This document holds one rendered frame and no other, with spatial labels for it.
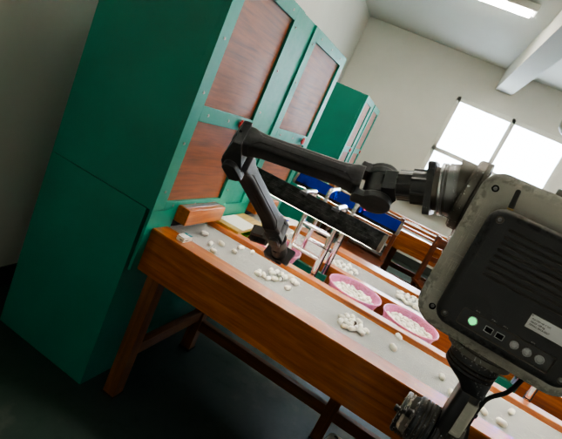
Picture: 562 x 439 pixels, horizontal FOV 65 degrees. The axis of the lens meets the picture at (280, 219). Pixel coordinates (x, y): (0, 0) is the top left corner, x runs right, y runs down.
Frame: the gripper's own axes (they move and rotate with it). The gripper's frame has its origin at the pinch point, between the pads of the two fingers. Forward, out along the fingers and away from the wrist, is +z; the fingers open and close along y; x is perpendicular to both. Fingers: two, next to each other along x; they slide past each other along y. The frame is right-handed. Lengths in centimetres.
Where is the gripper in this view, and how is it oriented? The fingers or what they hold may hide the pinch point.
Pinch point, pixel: (280, 262)
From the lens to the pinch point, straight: 169.9
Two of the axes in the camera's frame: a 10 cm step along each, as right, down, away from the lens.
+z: 0.3, 5.2, 8.6
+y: -8.4, -4.5, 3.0
